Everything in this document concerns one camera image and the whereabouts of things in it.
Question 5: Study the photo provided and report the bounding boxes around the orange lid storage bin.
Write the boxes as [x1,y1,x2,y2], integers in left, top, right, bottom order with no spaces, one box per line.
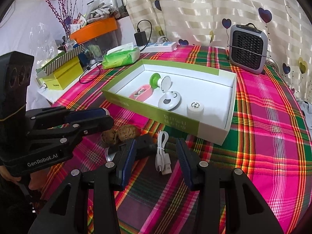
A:
[70,18,119,58]

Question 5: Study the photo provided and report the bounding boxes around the striped gift box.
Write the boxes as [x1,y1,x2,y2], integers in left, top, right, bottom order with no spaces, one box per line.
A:
[36,44,85,78]

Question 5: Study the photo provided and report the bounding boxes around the purple flower branches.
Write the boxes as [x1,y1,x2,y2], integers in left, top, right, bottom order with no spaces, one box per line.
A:
[44,0,78,34]

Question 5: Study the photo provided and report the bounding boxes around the pile of white cloth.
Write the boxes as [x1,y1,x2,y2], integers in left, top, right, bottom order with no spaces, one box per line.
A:
[85,0,121,24]

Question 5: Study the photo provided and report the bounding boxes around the white round stand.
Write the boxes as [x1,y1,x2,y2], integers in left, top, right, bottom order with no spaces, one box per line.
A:
[158,91,181,110]

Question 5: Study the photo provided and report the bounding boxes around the green and white spool holder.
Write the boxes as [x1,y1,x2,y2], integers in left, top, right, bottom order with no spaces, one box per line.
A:
[149,73,171,93]

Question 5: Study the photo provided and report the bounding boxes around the upper brown walnut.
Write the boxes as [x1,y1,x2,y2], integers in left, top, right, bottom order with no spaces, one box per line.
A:
[117,125,141,142]

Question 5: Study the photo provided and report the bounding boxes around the grey mini fan heater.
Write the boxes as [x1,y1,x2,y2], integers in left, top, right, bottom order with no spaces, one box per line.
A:
[229,23,268,74]

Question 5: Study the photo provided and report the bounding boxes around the green tissue pack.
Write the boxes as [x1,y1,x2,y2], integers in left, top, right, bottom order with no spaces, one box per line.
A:
[102,42,141,69]

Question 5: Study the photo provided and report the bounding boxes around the white usb cable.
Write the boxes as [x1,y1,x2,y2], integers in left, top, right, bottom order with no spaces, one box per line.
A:
[154,130,173,176]

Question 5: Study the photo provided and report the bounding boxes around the small white round cap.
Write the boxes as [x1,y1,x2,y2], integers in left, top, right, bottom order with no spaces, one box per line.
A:
[187,101,205,119]

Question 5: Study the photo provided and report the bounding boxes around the white power strip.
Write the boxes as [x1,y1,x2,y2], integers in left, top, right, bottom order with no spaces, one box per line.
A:
[141,41,177,53]

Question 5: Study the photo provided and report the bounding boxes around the green and white cardboard box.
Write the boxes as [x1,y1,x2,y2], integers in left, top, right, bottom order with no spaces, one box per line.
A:
[103,59,236,145]

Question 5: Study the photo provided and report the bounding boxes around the yellow box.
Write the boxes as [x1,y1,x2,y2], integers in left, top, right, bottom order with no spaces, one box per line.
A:
[40,56,83,90]

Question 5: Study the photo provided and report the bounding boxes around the black charger with cable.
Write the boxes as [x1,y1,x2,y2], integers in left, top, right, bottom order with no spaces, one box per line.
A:
[134,19,152,52]

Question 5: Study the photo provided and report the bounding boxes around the heart pattern curtain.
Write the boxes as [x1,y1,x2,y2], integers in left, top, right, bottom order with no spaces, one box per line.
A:
[123,0,311,101]

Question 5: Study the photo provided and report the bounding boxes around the brown walnut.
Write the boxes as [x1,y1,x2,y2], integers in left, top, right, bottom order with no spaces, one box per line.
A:
[117,125,141,142]
[101,129,119,147]

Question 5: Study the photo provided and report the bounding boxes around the black cable on table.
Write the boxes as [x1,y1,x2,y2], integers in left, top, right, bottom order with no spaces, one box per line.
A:
[78,60,104,85]

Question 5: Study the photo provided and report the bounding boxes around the plaid tablecloth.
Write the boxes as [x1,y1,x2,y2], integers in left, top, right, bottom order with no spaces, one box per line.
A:
[56,45,311,233]

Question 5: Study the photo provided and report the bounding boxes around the lower brown walnut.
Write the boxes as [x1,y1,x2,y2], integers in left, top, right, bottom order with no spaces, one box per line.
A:
[101,129,119,147]

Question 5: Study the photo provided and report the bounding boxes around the person's left hand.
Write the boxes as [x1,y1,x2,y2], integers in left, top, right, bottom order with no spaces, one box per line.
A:
[1,165,50,190]

